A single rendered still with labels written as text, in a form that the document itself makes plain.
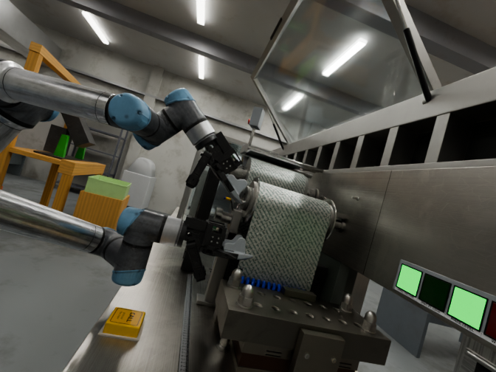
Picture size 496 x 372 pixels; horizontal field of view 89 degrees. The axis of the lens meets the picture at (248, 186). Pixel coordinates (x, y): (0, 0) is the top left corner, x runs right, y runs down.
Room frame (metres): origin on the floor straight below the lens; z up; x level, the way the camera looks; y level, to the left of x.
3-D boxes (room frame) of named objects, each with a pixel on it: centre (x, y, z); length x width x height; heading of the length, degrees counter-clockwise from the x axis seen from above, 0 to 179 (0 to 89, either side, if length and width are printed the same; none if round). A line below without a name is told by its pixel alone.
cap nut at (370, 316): (0.63, -0.38, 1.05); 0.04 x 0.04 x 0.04
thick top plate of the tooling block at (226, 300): (0.64, -0.21, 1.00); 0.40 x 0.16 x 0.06; 101
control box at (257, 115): (1.33, 0.06, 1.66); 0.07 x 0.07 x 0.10; 76
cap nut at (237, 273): (0.65, -0.04, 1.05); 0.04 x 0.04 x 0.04
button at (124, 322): (0.58, 0.18, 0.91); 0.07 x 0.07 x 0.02; 11
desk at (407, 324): (3.44, -3.11, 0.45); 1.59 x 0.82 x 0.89; 99
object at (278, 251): (0.75, -0.15, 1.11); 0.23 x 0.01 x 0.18; 101
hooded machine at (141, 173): (7.02, 2.95, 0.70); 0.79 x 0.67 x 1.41; 100
